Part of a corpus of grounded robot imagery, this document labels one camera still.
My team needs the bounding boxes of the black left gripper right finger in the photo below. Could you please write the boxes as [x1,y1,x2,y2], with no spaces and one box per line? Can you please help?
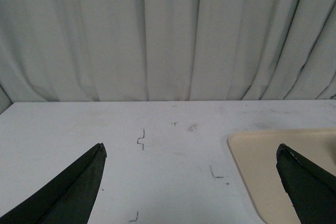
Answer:
[276,143,335,223]

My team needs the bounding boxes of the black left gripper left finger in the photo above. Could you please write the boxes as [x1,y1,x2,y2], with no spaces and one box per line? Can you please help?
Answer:
[1,143,107,223]

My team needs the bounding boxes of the beige rectangular plastic tray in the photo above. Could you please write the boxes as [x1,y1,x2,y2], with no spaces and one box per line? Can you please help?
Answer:
[228,128,335,223]

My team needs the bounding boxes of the white pleated curtain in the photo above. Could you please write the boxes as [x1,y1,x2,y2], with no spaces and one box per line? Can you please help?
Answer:
[1,0,335,110]

